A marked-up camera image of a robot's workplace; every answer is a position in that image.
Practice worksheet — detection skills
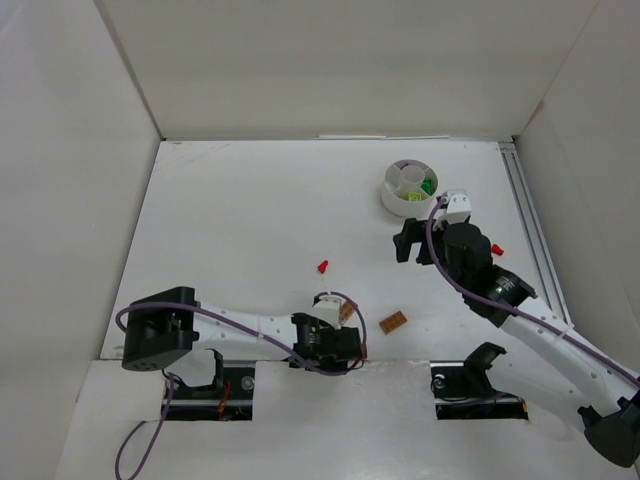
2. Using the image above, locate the brown orange lego plate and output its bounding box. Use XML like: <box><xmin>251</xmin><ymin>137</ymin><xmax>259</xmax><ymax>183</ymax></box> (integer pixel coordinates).
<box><xmin>378</xmin><ymin>311</ymin><xmax>408</xmax><ymax>335</ymax></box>

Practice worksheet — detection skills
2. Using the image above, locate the dark green square lego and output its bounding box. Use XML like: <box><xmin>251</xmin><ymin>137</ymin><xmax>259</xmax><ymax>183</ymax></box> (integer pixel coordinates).
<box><xmin>421</xmin><ymin>179</ymin><xmax>435</xmax><ymax>195</ymax></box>

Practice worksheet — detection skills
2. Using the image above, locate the small red lego piece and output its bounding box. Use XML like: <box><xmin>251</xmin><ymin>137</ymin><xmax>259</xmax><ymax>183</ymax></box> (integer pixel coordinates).
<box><xmin>317</xmin><ymin>260</ymin><xmax>329</xmax><ymax>274</ymax></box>

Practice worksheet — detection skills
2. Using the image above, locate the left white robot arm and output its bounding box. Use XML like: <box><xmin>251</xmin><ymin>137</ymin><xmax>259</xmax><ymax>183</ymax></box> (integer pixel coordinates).
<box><xmin>114</xmin><ymin>286</ymin><xmax>367</xmax><ymax>378</ymax></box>

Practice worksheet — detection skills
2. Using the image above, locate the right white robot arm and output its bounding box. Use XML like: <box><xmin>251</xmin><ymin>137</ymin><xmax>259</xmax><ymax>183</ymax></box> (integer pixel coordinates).
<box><xmin>393</xmin><ymin>219</ymin><xmax>639</xmax><ymax>468</ymax></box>

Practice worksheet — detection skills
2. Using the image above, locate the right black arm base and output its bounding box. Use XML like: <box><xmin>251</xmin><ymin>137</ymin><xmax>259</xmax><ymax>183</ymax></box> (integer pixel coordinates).
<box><xmin>429</xmin><ymin>342</ymin><xmax>529</xmax><ymax>421</ymax></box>

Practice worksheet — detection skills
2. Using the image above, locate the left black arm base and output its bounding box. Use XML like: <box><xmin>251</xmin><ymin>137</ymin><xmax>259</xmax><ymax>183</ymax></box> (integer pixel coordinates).
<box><xmin>162</xmin><ymin>352</ymin><xmax>256</xmax><ymax>422</ymax></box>

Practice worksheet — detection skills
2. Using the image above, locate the white round divided container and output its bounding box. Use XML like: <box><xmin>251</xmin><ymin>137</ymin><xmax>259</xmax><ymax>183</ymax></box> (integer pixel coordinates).
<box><xmin>380</xmin><ymin>159</ymin><xmax>439</xmax><ymax>218</ymax></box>

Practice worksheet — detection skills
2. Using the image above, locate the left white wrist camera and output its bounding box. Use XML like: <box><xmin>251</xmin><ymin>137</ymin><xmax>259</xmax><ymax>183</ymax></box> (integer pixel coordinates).
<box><xmin>311</xmin><ymin>296</ymin><xmax>342</xmax><ymax>328</ymax></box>

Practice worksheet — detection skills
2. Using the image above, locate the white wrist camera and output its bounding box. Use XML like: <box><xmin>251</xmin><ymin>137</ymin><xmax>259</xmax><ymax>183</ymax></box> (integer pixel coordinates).
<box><xmin>311</xmin><ymin>296</ymin><xmax>342</xmax><ymax>328</ymax></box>
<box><xmin>436</xmin><ymin>189</ymin><xmax>472</xmax><ymax>229</ymax></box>

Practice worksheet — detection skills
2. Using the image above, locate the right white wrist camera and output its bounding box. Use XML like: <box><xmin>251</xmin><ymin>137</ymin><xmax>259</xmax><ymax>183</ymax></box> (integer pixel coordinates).
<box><xmin>436</xmin><ymin>189</ymin><xmax>472</xmax><ymax>229</ymax></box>

